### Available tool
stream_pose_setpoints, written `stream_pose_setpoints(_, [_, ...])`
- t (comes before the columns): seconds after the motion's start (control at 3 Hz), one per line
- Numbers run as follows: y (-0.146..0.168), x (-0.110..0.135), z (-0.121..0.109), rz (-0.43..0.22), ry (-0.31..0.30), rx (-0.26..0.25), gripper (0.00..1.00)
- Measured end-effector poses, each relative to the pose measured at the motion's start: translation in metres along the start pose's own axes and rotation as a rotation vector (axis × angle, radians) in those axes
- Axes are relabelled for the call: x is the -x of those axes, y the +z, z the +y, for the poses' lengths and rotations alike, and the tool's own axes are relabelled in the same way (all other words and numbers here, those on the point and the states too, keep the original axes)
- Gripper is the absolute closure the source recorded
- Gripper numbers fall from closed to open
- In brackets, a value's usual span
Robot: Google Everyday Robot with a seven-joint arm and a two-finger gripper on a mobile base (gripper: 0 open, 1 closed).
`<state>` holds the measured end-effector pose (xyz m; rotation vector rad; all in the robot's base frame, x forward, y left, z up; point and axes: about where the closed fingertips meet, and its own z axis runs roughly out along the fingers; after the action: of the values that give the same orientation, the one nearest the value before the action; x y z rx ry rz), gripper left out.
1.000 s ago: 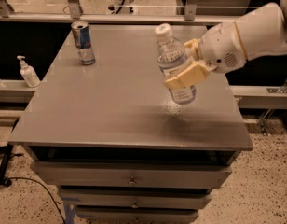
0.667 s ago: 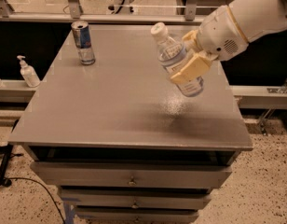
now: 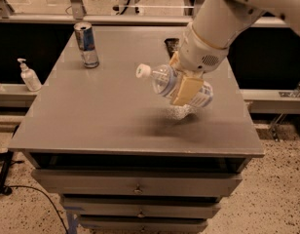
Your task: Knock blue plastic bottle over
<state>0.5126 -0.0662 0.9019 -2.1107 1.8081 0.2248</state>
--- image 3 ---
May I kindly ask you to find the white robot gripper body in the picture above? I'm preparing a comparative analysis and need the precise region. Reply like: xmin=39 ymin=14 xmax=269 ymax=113
xmin=178 ymin=22 xmax=229 ymax=73

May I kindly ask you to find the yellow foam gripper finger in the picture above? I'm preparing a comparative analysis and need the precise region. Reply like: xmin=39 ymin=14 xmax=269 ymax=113
xmin=171 ymin=75 xmax=204 ymax=106
xmin=169 ymin=52 xmax=179 ymax=68

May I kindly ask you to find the blue label plastic water bottle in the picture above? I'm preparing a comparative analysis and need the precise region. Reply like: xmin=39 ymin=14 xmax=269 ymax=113
xmin=135 ymin=63 xmax=213 ymax=107

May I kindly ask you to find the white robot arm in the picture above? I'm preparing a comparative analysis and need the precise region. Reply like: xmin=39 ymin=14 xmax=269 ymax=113
xmin=170 ymin=0 xmax=300 ymax=106

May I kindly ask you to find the white pump sanitizer bottle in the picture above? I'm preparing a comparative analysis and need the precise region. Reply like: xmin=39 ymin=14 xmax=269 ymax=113
xmin=18 ymin=58 xmax=42 ymax=92

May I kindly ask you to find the blue silver energy drink can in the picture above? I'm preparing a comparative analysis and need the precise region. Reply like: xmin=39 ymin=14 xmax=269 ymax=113
xmin=74 ymin=21 xmax=99 ymax=68

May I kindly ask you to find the grey drawer cabinet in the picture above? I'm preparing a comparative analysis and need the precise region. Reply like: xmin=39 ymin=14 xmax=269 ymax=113
xmin=10 ymin=26 xmax=263 ymax=234

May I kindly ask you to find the grey metal railing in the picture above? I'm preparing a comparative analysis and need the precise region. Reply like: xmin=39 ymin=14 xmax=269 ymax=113
xmin=0 ymin=0 xmax=300 ymax=28

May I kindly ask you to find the black stand leg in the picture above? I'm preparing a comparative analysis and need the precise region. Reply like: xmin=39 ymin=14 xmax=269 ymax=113
xmin=0 ymin=150 xmax=13 ymax=196

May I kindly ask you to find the black floor cable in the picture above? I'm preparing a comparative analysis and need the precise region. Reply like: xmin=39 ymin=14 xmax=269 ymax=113
xmin=3 ymin=184 xmax=70 ymax=234

